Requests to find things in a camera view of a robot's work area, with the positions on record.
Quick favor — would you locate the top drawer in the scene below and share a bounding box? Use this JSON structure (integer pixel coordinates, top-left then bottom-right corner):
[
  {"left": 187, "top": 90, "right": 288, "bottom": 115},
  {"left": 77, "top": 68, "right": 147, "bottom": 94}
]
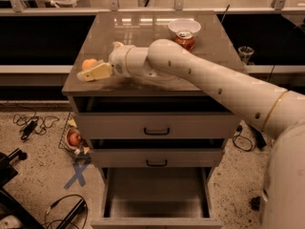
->
[{"left": 75, "top": 95, "right": 240, "bottom": 139}]

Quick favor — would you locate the bottom drawer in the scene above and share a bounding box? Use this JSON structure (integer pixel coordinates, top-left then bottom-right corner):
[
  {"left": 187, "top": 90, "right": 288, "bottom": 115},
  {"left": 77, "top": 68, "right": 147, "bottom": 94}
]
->
[{"left": 91, "top": 168, "right": 223, "bottom": 229}]

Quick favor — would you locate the grey drawer cabinet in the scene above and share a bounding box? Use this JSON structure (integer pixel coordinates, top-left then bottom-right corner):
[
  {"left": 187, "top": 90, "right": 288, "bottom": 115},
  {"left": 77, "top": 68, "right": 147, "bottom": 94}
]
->
[{"left": 63, "top": 11, "right": 240, "bottom": 229}]

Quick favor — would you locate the black stand with cables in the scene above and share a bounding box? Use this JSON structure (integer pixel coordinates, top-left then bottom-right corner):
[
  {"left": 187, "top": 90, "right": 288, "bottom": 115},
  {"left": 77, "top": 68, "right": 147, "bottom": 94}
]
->
[{"left": 0, "top": 149, "right": 89, "bottom": 229}]

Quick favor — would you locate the black cable loop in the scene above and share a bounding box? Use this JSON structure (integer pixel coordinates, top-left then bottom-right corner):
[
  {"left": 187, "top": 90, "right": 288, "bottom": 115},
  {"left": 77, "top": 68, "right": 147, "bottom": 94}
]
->
[{"left": 232, "top": 124, "right": 257, "bottom": 153}]

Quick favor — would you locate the blue tape cross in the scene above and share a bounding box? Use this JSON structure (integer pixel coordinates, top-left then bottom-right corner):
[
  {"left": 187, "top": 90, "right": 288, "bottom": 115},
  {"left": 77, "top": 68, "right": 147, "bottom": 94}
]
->
[{"left": 64, "top": 160, "right": 90, "bottom": 190}]

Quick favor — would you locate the white bowl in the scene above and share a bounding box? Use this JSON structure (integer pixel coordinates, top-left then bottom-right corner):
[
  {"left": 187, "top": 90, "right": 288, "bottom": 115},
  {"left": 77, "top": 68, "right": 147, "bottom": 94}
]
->
[{"left": 168, "top": 19, "right": 201, "bottom": 38}]

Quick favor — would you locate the black power adapter with cable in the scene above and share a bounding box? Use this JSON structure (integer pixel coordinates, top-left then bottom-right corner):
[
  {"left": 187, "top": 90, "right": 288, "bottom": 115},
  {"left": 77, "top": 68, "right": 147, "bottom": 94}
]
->
[{"left": 12, "top": 107, "right": 59, "bottom": 141}]

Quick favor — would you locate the clear glass cup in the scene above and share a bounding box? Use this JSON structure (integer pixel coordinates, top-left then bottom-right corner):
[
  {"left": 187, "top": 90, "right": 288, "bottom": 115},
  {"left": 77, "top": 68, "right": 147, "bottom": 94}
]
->
[{"left": 238, "top": 46, "right": 254, "bottom": 64}]

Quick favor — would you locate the crushed red soda can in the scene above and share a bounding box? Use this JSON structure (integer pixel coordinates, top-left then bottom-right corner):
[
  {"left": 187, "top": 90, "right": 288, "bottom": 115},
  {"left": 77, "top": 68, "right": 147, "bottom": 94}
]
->
[{"left": 174, "top": 30, "right": 194, "bottom": 52}]

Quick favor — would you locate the red apple in basket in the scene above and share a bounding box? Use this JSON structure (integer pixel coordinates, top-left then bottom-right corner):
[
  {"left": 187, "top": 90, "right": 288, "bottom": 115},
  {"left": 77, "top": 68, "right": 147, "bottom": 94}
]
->
[{"left": 68, "top": 133, "right": 82, "bottom": 146}]

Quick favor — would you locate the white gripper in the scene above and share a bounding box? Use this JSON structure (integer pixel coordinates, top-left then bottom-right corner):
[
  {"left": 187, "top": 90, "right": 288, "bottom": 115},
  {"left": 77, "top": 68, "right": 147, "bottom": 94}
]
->
[{"left": 77, "top": 41, "right": 133, "bottom": 82}]

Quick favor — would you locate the orange fruit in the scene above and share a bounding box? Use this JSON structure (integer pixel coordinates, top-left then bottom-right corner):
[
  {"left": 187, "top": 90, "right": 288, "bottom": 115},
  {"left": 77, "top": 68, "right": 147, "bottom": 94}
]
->
[{"left": 82, "top": 58, "right": 97, "bottom": 70}]

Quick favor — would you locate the wire basket on floor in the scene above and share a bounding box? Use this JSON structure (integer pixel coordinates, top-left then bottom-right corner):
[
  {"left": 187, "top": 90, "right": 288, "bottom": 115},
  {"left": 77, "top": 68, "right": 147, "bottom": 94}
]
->
[{"left": 58, "top": 113, "right": 91, "bottom": 161}]

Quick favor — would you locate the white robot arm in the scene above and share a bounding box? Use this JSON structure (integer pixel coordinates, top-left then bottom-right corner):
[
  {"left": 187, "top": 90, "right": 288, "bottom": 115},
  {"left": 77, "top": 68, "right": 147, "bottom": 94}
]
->
[{"left": 77, "top": 39, "right": 305, "bottom": 229}]

